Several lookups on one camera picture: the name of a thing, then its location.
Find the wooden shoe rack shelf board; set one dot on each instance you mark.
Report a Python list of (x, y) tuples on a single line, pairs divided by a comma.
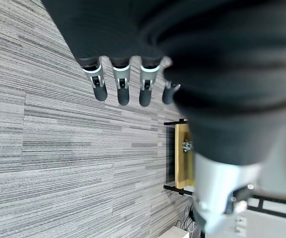
[(181, 168)]

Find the black metal shoe rack frame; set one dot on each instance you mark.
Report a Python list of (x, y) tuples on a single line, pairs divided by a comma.
[(175, 189)]

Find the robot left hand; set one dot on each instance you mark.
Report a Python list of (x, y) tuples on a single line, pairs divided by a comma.
[(207, 49)]

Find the white box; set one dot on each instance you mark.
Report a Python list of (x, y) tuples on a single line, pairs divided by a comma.
[(174, 232)]

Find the small grey white object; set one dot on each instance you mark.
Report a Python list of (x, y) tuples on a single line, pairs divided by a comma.
[(188, 146)]

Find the white cabinet panel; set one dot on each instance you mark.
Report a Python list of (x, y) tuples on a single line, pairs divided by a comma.
[(274, 224)]

